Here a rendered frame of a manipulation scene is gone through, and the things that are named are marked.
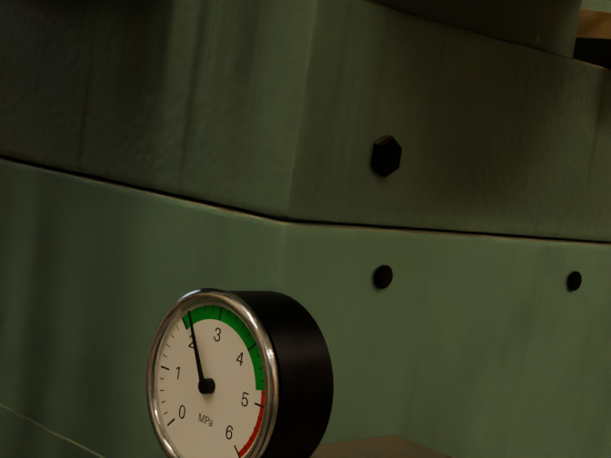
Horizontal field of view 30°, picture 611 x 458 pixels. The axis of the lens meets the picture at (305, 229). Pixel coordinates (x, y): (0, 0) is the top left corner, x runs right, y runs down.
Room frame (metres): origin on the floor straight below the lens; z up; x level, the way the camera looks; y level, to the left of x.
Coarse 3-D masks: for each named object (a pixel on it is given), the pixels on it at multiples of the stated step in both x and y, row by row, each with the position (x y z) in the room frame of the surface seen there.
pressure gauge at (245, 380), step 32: (192, 320) 0.37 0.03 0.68; (224, 320) 0.36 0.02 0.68; (256, 320) 0.35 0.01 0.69; (288, 320) 0.36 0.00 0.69; (160, 352) 0.38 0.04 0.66; (192, 352) 0.37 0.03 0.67; (224, 352) 0.36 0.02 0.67; (256, 352) 0.35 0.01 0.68; (288, 352) 0.35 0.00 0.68; (320, 352) 0.36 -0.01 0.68; (160, 384) 0.38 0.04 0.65; (192, 384) 0.37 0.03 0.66; (224, 384) 0.35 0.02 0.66; (256, 384) 0.34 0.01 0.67; (288, 384) 0.34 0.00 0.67; (320, 384) 0.35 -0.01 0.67; (160, 416) 0.37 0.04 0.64; (192, 416) 0.36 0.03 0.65; (224, 416) 0.35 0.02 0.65; (256, 416) 0.34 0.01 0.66; (288, 416) 0.34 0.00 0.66; (320, 416) 0.35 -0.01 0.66; (192, 448) 0.36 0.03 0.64; (224, 448) 0.35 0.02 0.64; (256, 448) 0.34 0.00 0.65; (288, 448) 0.35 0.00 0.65
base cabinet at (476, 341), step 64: (0, 192) 0.58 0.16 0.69; (64, 192) 0.54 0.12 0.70; (128, 192) 0.50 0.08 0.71; (0, 256) 0.57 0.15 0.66; (64, 256) 0.53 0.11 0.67; (128, 256) 0.50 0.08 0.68; (192, 256) 0.47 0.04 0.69; (256, 256) 0.44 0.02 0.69; (320, 256) 0.45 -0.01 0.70; (384, 256) 0.47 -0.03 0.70; (448, 256) 0.51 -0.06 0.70; (512, 256) 0.54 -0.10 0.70; (576, 256) 0.58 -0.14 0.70; (0, 320) 0.57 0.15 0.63; (64, 320) 0.53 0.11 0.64; (128, 320) 0.49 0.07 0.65; (320, 320) 0.45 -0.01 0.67; (384, 320) 0.48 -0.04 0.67; (448, 320) 0.51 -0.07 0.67; (512, 320) 0.55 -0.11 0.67; (576, 320) 0.59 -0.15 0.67; (0, 384) 0.56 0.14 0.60; (64, 384) 0.52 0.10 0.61; (128, 384) 0.49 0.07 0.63; (384, 384) 0.48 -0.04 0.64; (448, 384) 0.52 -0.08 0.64; (512, 384) 0.55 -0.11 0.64; (576, 384) 0.60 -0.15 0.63; (0, 448) 0.55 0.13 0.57; (64, 448) 0.51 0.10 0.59; (128, 448) 0.49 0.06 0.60; (448, 448) 0.52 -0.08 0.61; (512, 448) 0.56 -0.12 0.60; (576, 448) 0.61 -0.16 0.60
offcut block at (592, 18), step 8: (584, 16) 0.66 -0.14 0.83; (592, 16) 0.66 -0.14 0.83; (600, 16) 0.66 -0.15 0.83; (608, 16) 0.66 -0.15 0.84; (584, 24) 0.66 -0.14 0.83; (592, 24) 0.66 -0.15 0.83; (600, 24) 0.66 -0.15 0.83; (608, 24) 0.66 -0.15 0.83; (584, 32) 0.66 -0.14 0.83; (592, 32) 0.66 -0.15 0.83; (600, 32) 0.66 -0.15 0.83; (608, 32) 0.66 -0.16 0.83
